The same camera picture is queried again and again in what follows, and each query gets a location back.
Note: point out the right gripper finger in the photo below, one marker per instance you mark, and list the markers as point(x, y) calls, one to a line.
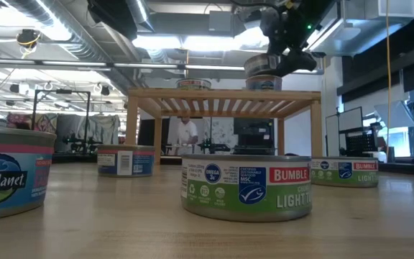
point(295, 63)

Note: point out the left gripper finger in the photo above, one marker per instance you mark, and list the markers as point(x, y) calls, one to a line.
point(110, 14)

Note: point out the Wild Planet blue tuna can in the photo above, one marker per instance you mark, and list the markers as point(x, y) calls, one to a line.
point(263, 83)
point(126, 162)
point(259, 64)
point(13, 180)

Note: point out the Bumble Bee green tuna can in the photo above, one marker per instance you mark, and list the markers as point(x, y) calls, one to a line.
point(246, 190)
point(343, 174)
point(193, 85)

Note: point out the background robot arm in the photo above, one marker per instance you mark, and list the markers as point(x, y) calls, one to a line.
point(210, 147)
point(79, 142)

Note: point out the wooden slatted shelf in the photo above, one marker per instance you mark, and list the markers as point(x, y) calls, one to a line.
point(225, 95)

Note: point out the ceiling strip light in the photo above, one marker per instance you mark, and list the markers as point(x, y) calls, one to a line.
point(146, 65)
point(214, 67)
point(74, 63)

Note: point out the white board panel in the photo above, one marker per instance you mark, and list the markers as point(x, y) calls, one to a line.
point(332, 136)

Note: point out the black cabinet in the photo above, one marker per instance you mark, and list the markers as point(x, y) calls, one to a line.
point(253, 135)

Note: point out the patterned white panel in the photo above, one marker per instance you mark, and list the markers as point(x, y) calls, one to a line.
point(223, 129)

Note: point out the black crate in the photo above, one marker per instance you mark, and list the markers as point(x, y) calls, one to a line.
point(361, 144)

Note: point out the grey cloth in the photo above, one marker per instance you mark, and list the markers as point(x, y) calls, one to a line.
point(102, 126)

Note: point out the white shade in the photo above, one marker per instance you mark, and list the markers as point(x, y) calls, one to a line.
point(397, 115)

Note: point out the colourful cloth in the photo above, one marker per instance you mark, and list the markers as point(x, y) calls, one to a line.
point(45, 122)

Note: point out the person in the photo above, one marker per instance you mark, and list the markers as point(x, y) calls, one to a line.
point(187, 133)

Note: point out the ceiling security camera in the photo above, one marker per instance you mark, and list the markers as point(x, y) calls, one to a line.
point(318, 54)

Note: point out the narrow spiral ventilation duct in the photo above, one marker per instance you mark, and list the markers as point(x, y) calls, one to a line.
point(140, 12)

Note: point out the large spiral ventilation duct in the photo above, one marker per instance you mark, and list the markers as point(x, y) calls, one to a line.
point(85, 45)

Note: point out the white ceiling duct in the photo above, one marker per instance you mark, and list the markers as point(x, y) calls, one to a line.
point(350, 32)

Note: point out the grey rectangular duct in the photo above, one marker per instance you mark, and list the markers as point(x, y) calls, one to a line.
point(192, 23)

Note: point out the black frame stand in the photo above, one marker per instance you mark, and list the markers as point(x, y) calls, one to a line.
point(63, 91)

